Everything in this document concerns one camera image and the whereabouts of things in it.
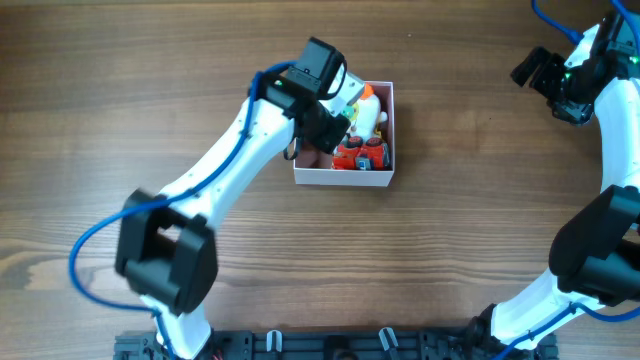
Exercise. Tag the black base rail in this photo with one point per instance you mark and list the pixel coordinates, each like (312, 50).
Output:
(387, 343)

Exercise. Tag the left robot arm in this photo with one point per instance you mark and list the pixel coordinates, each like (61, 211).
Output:
(167, 242)

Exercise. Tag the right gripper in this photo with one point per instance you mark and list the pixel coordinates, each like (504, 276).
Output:
(550, 62)

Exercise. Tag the red toy fire truck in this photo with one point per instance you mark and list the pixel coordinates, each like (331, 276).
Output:
(355, 153)

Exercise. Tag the white plush chicken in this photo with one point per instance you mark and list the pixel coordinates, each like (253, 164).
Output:
(370, 116)

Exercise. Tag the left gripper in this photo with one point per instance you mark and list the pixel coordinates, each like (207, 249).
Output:
(329, 139)

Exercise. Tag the white box pink interior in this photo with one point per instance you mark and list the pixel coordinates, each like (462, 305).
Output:
(313, 167)

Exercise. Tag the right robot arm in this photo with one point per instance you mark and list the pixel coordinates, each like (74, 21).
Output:
(591, 265)

